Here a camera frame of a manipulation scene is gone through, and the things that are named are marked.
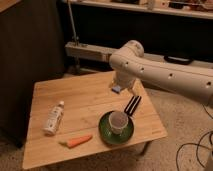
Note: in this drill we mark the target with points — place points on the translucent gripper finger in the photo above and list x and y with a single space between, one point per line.
132 91

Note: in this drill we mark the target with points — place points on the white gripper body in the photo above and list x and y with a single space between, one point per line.
123 80

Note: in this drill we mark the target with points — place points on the orange carrot-shaped pepper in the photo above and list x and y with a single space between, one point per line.
76 141

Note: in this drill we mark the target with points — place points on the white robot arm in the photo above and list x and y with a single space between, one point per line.
192 82

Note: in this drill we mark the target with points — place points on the white ceramic cup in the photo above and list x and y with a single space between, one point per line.
118 121

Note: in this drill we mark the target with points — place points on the blue sponge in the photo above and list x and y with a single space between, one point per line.
116 89

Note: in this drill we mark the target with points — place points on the black comb-like tool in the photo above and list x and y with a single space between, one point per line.
132 105

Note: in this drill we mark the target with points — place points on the green plate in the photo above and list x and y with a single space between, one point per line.
109 137

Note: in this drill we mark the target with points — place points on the metal stand pole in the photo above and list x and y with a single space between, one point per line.
75 37

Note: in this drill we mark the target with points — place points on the wooden folding table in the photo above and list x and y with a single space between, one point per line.
86 99

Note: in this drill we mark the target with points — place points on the white plastic bottle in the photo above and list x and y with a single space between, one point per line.
54 117

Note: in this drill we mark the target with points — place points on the dark cabinet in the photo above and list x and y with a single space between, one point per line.
31 50

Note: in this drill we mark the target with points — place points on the black handle object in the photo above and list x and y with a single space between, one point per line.
180 61

